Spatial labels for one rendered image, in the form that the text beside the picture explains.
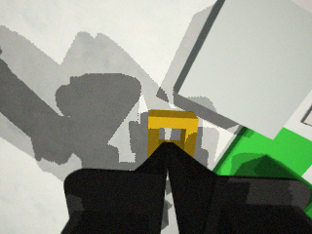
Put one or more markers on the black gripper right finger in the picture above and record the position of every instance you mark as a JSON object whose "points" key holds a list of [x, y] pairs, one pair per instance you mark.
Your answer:
{"points": [[199, 194]]}

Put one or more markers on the gold square nut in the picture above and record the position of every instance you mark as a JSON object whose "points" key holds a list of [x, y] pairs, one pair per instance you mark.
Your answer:
{"points": [[187, 121]]}

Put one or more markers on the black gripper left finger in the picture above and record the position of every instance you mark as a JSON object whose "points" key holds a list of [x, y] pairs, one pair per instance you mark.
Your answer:
{"points": [[120, 191]]}

